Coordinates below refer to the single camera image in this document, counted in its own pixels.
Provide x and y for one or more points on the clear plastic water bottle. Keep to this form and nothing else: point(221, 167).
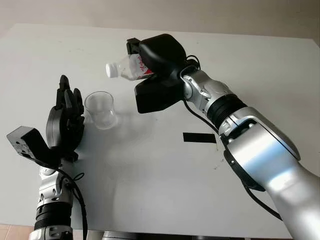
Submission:
point(125, 67)

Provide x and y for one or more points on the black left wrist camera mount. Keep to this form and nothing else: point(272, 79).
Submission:
point(27, 142)

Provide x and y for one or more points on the black robot torso edge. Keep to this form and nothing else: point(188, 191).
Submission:
point(155, 236)

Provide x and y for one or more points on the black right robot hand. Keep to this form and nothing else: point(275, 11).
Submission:
point(165, 52)

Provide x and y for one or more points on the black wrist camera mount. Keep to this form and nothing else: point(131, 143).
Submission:
point(157, 95)
point(27, 142)

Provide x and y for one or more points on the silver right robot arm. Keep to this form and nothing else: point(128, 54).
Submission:
point(262, 155)

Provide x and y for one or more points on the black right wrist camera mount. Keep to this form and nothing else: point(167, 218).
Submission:
point(157, 95)

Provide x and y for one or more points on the clear glass cup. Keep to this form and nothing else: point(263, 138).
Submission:
point(101, 112)

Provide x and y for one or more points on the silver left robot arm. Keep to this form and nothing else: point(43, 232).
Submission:
point(53, 195)

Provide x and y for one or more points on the black tape strip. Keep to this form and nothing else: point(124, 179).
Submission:
point(199, 138)

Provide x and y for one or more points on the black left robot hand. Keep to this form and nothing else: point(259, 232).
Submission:
point(56, 125)

